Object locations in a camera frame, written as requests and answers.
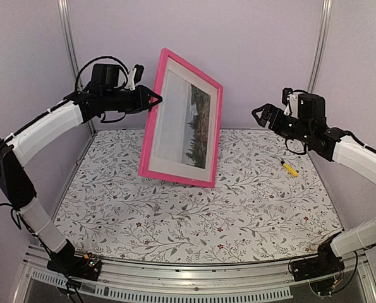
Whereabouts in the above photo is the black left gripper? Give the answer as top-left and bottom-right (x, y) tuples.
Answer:
(104, 83), (164, 114)

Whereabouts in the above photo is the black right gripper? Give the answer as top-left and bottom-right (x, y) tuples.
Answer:
(252, 103), (312, 143)

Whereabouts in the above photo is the pink picture frame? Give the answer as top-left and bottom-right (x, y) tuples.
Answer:
(138, 48), (223, 187)

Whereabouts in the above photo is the yellow handled screwdriver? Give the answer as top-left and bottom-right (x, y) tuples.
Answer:
(281, 160), (298, 177)

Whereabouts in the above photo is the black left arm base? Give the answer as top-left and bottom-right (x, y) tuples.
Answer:
(47, 252), (102, 282)

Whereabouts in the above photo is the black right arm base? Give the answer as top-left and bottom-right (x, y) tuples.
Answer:
(288, 243), (345, 296)

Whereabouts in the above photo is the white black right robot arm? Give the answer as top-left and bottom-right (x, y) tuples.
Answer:
(252, 88), (376, 275)

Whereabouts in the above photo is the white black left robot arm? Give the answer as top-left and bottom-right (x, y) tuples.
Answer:
(0, 64), (162, 274)

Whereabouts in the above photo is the floral patterned table mat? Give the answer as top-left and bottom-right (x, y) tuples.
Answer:
(54, 129), (343, 264)

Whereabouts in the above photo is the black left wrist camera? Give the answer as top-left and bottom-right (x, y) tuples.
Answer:
(133, 64), (144, 85)

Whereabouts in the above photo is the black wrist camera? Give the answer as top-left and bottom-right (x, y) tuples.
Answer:
(282, 88), (293, 106)
(133, 64), (144, 85)

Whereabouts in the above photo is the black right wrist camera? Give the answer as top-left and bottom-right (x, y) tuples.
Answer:
(282, 88), (293, 106)

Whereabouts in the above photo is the aluminium right corner post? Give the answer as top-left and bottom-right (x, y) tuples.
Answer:
(307, 0), (332, 93)

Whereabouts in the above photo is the aluminium corner post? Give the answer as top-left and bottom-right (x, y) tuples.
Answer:
(57, 0), (96, 135)
(307, 0), (332, 93)

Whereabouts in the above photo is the aluminium left corner post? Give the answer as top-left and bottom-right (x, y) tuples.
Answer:
(57, 0), (96, 135)

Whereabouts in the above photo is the aluminium front rail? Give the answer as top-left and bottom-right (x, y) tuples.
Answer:
(13, 245), (376, 302)

